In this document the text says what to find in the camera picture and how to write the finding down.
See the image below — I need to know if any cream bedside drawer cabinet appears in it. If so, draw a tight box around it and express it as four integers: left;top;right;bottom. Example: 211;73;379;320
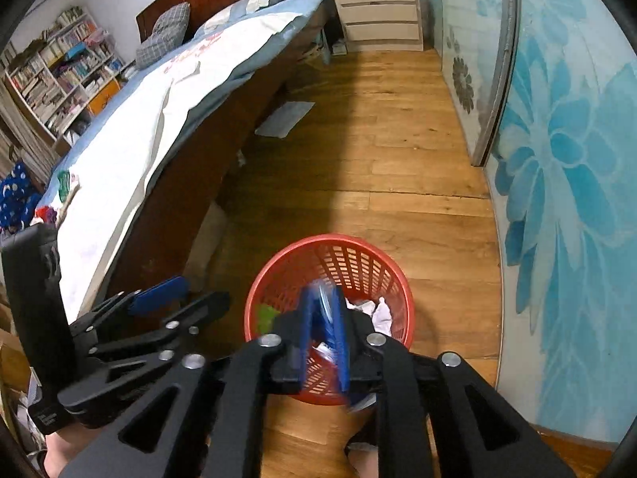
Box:
335;0;424;53

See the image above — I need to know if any blue round wrapper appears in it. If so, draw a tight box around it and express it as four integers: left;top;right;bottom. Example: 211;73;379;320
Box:
311;280;337;329

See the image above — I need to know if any white bookshelf with books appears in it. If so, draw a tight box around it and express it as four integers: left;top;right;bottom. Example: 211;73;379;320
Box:
6;6;125;154

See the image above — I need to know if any white paper on floor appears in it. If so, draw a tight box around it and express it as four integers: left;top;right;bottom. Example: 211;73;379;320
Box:
255;102;314;139

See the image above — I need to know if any person's left hand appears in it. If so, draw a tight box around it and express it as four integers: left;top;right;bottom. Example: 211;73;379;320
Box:
44;423;104;478

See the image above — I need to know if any beige curtain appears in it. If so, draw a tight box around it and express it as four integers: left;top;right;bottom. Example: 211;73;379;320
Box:
1;81;61;191

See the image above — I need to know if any red small package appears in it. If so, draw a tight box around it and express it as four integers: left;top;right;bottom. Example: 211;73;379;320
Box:
31;206;58;225

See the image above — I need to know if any blue moon-pattern blanket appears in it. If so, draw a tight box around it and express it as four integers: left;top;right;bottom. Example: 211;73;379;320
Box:
0;161;41;233

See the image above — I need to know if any white and blue pillow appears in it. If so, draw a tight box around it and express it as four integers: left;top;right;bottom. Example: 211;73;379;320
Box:
194;0;283;38

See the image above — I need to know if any grey plaid pillow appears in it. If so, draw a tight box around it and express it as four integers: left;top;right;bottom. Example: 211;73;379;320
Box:
135;2;190;70

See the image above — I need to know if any blue floral glass wardrobe door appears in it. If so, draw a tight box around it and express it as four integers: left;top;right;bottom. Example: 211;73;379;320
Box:
428;0;636;443

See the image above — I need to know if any green and white carton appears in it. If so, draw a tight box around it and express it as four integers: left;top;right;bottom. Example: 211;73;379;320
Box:
57;169;72;204

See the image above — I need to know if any red plastic mesh basket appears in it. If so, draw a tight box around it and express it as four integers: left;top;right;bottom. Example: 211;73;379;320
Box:
244;234;416;406

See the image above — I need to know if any white plastic bag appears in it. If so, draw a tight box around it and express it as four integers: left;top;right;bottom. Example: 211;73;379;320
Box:
346;297;393;337

